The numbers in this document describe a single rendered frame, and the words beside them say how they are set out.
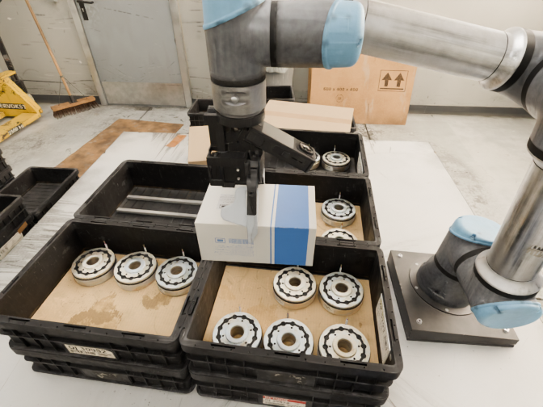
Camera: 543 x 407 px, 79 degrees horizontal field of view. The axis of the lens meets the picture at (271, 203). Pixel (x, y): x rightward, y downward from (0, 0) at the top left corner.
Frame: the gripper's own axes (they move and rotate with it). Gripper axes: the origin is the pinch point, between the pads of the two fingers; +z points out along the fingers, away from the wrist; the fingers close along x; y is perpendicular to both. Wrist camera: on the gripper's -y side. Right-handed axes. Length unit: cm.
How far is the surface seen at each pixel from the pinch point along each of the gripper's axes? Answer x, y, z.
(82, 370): 14, 39, 36
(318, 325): 4.2, -12.9, 27.8
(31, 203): -85, 136, 72
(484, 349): 0, -55, 41
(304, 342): 10.4, -9.5, 24.6
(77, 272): -4, 46, 24
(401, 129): -273, -114, 112
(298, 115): -93, -7, 21
